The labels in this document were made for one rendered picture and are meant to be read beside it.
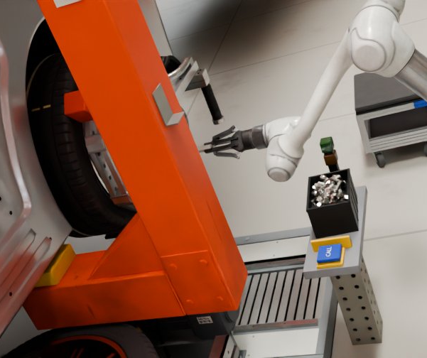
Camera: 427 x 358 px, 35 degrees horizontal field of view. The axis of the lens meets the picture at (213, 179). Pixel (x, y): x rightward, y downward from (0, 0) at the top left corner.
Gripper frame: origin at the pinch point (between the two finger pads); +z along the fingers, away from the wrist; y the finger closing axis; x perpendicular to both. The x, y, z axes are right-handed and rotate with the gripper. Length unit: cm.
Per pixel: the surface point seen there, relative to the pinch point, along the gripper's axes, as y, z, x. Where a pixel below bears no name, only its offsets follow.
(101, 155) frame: -13, 13, 51
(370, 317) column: -68, -53, -5
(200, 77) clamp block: 16.7, -11.9, 26.2
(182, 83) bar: 11.3, -10.0, 36.9
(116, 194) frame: -24, 13, 44
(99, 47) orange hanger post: -7, -22, 106
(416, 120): 27, -69, -102
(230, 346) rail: -74, -19, 36
